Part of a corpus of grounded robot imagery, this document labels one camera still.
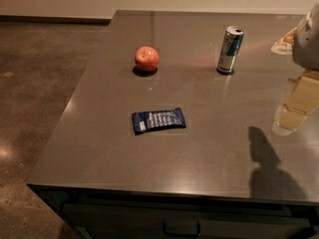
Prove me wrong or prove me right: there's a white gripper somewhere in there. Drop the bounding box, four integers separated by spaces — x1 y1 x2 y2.
271 3 319 135

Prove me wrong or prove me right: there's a blue rxbar wrapper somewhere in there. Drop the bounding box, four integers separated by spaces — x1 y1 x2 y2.
132 108 186 134

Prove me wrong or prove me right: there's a blue silver energy drink can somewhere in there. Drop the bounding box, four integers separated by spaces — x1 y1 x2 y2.
216 26 244 75

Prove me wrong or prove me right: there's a red apple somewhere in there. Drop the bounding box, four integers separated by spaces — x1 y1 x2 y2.
135 46 160 73

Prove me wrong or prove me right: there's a dark cabinet drawer with handle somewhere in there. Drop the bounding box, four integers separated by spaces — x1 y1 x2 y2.
31 185 319 239

